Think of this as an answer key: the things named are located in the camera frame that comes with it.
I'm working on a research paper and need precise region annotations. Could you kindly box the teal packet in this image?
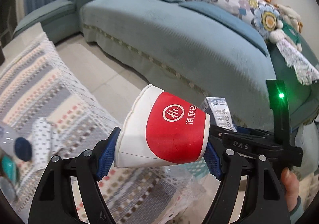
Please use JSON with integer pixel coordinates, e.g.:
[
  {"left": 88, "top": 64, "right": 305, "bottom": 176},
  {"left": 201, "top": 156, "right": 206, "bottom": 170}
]
[{"left": 1, "top": 155, "right": 17, "bottom": 185}]

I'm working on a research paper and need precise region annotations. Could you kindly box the red white paper cup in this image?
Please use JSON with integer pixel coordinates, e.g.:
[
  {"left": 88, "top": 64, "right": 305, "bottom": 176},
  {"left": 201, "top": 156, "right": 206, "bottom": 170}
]
[{"left": 115, "top": 85, "right": 210, "bottom": 168}]

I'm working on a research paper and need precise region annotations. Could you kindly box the person's right hand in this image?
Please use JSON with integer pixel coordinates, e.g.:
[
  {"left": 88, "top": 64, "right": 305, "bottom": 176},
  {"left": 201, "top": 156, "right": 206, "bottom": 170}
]
[{"left": 281, "top": 167, "right": 299, "bottom": 212}]

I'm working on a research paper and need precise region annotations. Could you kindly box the fringed floral throw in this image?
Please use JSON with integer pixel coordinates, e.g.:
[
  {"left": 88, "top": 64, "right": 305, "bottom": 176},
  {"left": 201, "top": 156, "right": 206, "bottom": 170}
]
[{"left": 276, "top": 39, "right": 319, "bottom": 86}]

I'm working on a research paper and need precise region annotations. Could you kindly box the striped woven table cloth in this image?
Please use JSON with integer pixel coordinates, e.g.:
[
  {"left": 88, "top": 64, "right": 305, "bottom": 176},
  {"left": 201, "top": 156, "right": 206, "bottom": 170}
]
[{"left": 1, "top": 33, "right": 205, "bottom": 223}]

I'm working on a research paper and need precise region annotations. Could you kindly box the teal fabric sofa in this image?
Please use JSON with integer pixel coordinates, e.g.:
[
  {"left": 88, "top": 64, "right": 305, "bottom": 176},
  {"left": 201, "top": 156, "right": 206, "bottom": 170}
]
[{"left": 13, "top": 0, "right": 318, "bottom": 129}]

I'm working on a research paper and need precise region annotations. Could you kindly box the white plush toy green shirt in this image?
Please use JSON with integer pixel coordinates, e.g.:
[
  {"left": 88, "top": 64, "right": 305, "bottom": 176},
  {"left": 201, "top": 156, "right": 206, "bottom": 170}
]
[{"left": 269, "top": 4, "right": 303, "bottom": 52}]

